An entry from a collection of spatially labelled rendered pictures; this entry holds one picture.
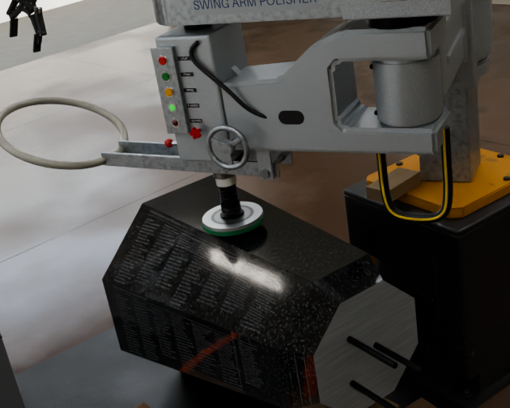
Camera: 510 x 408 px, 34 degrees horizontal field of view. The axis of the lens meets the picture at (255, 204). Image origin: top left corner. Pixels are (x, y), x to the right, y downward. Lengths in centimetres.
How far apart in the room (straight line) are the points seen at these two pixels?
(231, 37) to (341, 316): 93
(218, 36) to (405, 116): 63
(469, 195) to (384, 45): 90
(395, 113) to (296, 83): 30
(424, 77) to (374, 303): 71
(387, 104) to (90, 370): 201
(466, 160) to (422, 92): 79
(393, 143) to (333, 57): 30
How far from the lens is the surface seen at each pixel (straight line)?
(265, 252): 270
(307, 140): 249
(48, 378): 385
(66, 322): 425
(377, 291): 256
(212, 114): 259
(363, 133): 242
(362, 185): 328
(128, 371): 372
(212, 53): 253
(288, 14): 238
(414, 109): 237
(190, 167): 278
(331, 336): 249
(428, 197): 303
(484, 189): 307
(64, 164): 291
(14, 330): 433
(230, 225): 278
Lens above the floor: 207
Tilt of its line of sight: 24 degrees down
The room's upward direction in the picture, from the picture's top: 10 degrees counter-clockwise
